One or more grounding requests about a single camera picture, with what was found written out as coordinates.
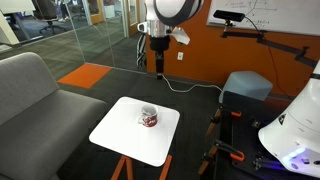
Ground thin black camera cable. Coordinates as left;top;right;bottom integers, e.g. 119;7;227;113
244;18;296;98

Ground black stereo camera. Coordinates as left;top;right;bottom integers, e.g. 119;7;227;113
212;9;247;23

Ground maroon mug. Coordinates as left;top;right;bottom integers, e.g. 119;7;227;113
137;103;159;128

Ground white side table orange legs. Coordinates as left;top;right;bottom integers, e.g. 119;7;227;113
88;96;181;180

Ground black orange clamp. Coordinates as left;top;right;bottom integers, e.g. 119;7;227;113
205;106;243;138
197;138;246;177

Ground black office chair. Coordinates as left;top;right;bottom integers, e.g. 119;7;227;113
32;0;69;35

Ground black perforated breadboard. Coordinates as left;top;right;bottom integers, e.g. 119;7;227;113
229;109;320;180

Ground white floor cable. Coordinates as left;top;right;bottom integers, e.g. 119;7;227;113
161;73;224;94

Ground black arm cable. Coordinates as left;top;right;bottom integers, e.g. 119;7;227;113
136;32;148;70

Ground grey sofa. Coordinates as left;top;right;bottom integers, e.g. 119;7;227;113
0;51;110;180

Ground black mounting bracket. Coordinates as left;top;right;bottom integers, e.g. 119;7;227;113
252;155;268;172

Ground white desk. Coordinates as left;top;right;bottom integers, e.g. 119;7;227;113
0;0;37;47

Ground black table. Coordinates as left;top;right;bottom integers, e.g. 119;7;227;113
212;89;320;180

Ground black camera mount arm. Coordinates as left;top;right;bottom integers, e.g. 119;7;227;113
220;20;318;68

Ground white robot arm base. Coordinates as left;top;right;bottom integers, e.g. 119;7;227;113
258;59;320;179

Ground whiteboard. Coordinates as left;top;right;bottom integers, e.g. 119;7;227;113
205;0;320;37

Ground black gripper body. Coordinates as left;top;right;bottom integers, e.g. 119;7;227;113
148;34;171;54

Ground light blue stool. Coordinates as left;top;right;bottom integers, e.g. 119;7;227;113
218;70;274;105

